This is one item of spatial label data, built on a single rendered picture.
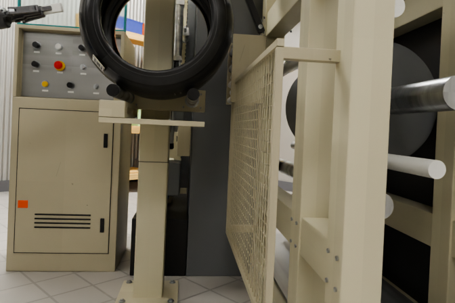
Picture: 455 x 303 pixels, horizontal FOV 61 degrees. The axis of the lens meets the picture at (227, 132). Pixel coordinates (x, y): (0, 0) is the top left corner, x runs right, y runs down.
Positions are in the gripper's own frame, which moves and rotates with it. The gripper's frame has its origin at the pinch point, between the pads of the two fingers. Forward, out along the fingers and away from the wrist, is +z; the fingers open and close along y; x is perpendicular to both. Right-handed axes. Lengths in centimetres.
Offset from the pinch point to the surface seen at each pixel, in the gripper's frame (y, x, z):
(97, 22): -11.8, 11.5, 16.5
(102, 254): 60, 109, -19
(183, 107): 23, 44, 39
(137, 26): 309, -73, 8
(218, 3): -12, 12, 59
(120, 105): -10.7, 40.6, 17.7
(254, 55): 19, 29, 74
